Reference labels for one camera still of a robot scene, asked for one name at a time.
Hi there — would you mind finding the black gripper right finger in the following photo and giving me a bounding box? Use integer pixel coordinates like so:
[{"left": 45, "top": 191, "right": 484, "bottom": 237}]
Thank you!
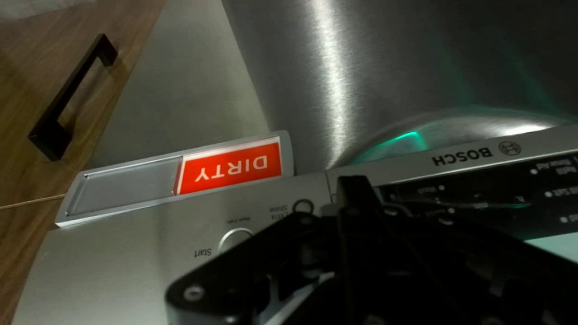
[{"left": 334, "top": 173, "right": 578, "bottom": 325}]

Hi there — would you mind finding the red dirty sign magnet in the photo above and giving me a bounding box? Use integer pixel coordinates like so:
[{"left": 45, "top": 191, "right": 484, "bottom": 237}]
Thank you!
[{"left": 54, "top": 128, "right": 296, "bottom": 231}]

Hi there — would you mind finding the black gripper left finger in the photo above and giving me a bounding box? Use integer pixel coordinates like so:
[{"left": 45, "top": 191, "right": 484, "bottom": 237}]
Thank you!
[{"left": 165, "top": 209, "right": 347, "bottom": 325}]

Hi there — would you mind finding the stainless dishwasher door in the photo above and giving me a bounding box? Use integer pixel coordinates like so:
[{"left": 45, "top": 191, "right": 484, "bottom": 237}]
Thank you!
[{"left": 11, "top": 0, "right": 578, "bottom": 325}]

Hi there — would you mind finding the wooden cabinet door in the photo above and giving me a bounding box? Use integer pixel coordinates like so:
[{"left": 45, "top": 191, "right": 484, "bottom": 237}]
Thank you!
[{"left": 0, "top": 0, "right": 168, "bottom": 311}]

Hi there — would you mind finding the black cabinet handle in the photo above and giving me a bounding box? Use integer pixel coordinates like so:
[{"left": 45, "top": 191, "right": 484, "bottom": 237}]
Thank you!
[{"left": 27, "top": 32, "right": 119, "bottom": 162}]

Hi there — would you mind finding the round silver dishwasher button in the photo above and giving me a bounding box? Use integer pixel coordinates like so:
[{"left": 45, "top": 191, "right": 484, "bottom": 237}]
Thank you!
[{"left": 215, "top": 226, "right": 259, "bottom": 256}]

